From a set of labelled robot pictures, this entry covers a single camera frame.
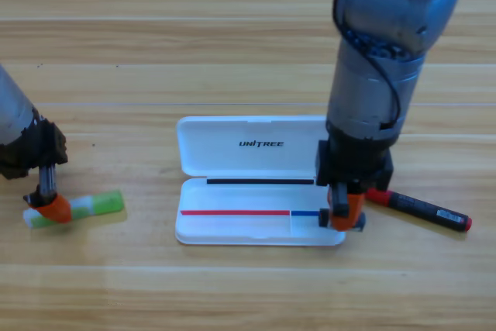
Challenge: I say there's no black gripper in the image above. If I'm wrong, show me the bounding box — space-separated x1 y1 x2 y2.
0 117 73 226
315 121 400 231

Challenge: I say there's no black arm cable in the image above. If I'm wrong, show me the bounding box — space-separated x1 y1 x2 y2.
332 0 401 130

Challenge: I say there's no red and black marker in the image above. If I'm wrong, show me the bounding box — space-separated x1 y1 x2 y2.
366 187 473 233

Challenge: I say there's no white plastic pencil case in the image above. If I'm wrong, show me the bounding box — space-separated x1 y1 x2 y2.
174 116 346 247

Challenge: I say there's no small dark blue sharpener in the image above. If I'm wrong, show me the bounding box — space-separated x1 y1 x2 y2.
318 209 367 232

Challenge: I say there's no green and white highlighter pen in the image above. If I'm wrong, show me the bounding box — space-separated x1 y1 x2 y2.
22 190 126 229

